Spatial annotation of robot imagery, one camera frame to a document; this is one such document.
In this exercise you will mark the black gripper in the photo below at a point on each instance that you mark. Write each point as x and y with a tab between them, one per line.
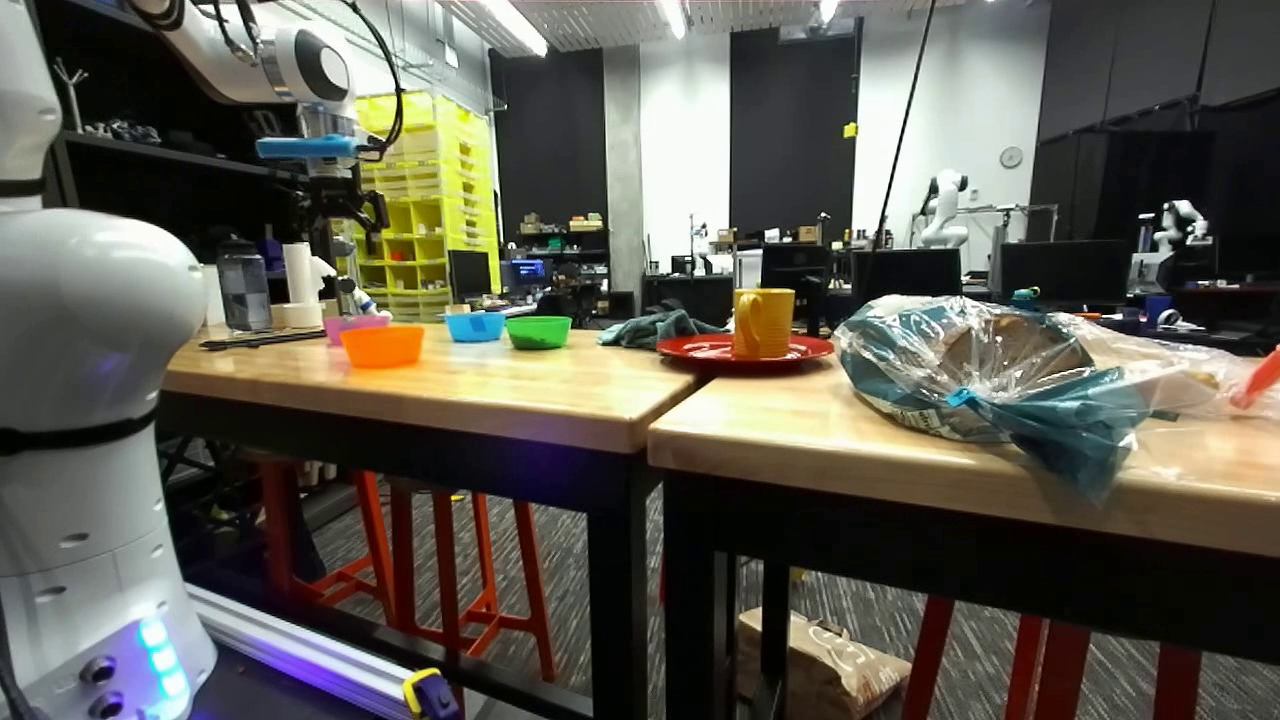
332	207

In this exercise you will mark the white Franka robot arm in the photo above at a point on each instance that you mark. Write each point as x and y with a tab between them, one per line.
82	402

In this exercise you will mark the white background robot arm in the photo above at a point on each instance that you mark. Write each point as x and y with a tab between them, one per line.
1165	243
943	211

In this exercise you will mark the pink plastic bowl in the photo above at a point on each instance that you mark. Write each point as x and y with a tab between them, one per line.
352	327

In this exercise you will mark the orange plastic bowl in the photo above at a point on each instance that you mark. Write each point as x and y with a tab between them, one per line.
381	344

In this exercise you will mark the blue plastic bowl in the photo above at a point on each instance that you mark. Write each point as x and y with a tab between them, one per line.
474	331

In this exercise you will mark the green plastic bowl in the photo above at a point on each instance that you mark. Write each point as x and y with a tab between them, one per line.
539	335

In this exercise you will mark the red-orange plate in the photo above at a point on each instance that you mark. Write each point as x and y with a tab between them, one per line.
741	352

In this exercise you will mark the white paper towel roll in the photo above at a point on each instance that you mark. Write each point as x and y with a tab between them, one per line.
299	279

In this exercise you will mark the yellow storage bin rack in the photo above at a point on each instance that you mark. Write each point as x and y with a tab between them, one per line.
434	202

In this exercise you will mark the clear glass jar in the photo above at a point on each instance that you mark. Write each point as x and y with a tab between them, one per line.
246	291

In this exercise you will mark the wooden table with bowls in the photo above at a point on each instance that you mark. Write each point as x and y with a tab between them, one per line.
465	396

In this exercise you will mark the orange metal stool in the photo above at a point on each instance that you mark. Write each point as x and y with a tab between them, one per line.
287	535
445	572
1053	665

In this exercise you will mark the teal grey cloth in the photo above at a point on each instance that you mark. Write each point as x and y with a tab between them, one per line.
647	331

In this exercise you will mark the yellow mug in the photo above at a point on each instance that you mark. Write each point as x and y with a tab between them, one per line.
765	323

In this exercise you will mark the black slanted pole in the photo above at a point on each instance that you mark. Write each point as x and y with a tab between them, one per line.
902	124

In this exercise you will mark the wooden table with bag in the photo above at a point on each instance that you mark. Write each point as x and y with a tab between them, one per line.
864	444

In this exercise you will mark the clear plastic bag blue contents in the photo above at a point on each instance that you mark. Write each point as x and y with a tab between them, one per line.
984	372

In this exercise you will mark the brown paper bag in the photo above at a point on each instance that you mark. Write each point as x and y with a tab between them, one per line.
825	665

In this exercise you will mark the blue wrist mount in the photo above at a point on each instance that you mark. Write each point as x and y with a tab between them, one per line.
310	146

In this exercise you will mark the aluminium frame rail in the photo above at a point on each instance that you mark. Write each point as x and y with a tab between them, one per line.
323	652

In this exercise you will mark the round wall clock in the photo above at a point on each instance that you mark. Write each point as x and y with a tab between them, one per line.
1008	158

